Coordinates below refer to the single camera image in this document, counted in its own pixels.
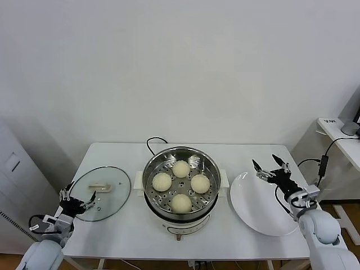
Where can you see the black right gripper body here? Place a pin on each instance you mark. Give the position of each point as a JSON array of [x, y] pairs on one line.
[[284, 182]]

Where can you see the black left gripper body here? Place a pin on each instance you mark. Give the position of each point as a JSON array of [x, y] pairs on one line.
[[72, 207]]

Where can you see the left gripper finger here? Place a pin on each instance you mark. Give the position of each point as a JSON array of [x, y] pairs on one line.
[[64, 194], [90, 203]]

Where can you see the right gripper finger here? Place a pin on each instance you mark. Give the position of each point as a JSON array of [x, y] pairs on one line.
[[263, 173], [284, 166]]

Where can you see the round glass pot lid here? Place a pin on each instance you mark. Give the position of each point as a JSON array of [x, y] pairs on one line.
[[107, 180]]

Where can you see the white steamed baozi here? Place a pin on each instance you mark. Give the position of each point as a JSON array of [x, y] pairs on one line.
[[200, 183], [162, 182], [181, 203], [181, 169]]

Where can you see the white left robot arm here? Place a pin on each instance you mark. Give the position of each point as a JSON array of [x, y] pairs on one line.
[[42, 253]]

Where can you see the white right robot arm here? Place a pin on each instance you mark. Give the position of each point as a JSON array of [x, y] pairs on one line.
[[323, 233]]

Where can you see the perforated steel steamer basket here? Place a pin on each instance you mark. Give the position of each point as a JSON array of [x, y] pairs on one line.
[[181, 184]]

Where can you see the large white plate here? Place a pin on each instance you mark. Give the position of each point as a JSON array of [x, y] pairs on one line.
[[253, 202]]

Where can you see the white metal cabinet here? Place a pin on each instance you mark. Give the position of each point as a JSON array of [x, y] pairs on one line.
[[17, 182]]

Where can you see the white table leg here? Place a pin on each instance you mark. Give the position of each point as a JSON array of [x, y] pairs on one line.
[[100, 264], [270, 265]]

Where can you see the white side desk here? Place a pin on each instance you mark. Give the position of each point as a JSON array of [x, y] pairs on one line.
[[346, 146]]

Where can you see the monitor with grey stand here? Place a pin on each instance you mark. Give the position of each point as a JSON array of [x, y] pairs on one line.
[[348, 128]]

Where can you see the white power strip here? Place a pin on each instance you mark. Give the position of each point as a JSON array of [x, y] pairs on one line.
[[197, 265]]

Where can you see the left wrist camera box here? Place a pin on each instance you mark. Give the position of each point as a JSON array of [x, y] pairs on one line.
[[60, 223]]

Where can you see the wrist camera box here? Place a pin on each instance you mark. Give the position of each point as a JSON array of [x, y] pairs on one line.
[[313, 192], [60, 223]]

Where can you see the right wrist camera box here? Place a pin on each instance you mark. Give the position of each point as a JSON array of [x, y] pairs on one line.
[[313, 192]]

